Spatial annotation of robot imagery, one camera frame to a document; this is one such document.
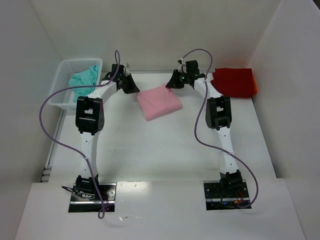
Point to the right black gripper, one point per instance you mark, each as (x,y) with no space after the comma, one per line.
(178,79)

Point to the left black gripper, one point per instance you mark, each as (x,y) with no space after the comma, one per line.
(127,83)

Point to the pink polo shirt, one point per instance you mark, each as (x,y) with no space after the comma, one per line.
(158,102)

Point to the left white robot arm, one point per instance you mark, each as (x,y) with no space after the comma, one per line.
(90,120)

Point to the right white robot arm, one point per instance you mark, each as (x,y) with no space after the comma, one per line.
(218,118)

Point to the teal t shirt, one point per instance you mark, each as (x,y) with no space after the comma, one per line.
(89,78)

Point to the red folded t shirt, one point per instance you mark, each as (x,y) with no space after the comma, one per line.
(235,82)

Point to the white plastic basket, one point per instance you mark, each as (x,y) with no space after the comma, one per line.
(66,69)

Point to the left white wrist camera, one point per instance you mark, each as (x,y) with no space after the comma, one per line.
(126,69)

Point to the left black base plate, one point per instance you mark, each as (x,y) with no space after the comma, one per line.
(85,202)

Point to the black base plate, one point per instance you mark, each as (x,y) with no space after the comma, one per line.
(218,198)
(85,202)

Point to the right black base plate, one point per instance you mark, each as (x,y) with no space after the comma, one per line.
(218,198)

